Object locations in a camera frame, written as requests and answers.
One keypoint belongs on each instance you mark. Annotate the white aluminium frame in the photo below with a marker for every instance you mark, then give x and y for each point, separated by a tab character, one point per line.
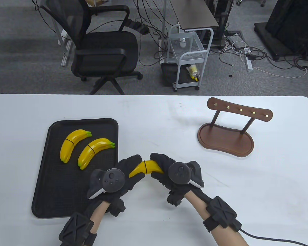
64	57

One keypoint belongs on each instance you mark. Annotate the brown cardboard box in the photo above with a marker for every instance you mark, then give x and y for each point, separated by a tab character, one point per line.
97	2

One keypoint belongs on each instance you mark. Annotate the black plastic tray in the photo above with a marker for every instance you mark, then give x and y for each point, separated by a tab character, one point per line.
54	179

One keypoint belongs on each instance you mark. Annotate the grey right hand controller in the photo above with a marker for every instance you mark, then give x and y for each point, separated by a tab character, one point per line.
181	173

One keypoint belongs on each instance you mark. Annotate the brown side table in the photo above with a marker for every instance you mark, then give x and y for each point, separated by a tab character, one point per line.
195	14

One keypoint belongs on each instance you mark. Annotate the white power strip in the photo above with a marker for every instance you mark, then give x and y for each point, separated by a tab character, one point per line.
249	62
160	48

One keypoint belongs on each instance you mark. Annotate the small yellow bottle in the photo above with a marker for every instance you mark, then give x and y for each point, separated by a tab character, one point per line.
195	77

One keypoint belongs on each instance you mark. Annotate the person's right hand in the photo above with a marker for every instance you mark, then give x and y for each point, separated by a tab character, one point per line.
164	164

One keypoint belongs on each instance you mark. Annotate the person's right forearm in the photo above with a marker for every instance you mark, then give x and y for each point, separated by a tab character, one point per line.
220	233

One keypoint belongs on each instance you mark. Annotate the cream paper cup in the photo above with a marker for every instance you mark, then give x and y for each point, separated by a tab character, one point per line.
192	68

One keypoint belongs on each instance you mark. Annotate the black power adapter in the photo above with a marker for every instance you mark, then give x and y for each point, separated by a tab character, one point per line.
144	31

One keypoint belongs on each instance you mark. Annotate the grey floor socket box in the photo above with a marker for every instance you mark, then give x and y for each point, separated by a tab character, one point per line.
233	38

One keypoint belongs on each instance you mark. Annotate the brown wooden hook stand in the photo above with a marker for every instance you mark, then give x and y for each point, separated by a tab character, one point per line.
225	141

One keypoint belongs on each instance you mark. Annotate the black left forearm tracker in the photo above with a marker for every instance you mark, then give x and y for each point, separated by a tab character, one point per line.
77	230

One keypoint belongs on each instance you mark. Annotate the yellow plastic banana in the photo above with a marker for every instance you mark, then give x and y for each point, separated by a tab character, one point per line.
136	171
74	134
88	160
152	164
97	142
69	153

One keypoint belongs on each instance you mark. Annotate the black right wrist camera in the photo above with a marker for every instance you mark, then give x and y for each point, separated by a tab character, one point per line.
175	198

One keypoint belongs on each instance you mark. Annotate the grey left hand controller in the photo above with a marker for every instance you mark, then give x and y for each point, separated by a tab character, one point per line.
113	180

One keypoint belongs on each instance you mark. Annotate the grey hand controller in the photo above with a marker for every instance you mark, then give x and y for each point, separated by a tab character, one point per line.
113	180
181	173

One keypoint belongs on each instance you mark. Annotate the person's left hand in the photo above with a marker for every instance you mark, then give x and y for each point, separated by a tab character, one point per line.
129	179

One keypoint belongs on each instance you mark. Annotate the black mesh office chair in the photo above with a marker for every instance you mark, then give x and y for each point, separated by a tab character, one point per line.
105	48

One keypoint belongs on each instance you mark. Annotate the black right forearm tracker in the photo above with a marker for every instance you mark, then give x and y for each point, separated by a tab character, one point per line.
222	212

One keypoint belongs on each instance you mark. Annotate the black desk frame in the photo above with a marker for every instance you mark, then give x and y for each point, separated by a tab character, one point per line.
220	15

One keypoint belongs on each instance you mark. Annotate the black equipment stand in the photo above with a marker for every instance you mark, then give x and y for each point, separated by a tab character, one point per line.
290	25

